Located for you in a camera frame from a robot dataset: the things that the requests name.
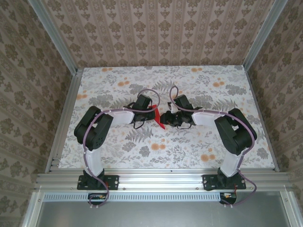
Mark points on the red square paper sheet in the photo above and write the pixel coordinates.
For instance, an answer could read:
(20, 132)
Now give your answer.
(158, 117)

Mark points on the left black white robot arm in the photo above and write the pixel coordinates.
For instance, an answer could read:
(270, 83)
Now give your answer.
(94, 127)

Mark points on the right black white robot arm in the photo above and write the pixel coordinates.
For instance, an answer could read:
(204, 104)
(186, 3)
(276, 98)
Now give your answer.
(236, 132)

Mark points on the grey sheet metal panel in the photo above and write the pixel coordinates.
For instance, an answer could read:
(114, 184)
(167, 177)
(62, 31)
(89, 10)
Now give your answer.
(161, 212)

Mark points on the floral patterned table cover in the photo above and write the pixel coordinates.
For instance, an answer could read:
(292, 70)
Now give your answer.
(142, 78)

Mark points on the black connector board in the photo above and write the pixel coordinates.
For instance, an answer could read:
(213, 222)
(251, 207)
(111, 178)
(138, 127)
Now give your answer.
(97, 201)
(228, 199)

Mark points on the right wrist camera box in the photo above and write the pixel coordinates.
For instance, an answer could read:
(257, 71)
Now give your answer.
(173, 108)

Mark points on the long aluminium mounting rail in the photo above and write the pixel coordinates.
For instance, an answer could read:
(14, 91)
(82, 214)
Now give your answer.
(161, 179)

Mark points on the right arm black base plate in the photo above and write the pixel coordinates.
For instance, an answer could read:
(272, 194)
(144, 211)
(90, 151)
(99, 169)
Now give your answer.
(207, 182)

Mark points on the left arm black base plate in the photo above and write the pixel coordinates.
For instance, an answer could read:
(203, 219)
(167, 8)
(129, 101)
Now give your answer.
(113, 182)

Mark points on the aluminium side rail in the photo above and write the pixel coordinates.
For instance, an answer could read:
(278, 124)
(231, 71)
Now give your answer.
(258, 106)
(69, 99)

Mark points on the aluminium frame post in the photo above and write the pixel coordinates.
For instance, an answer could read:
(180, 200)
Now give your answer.
(57, 37)
(264, 33)

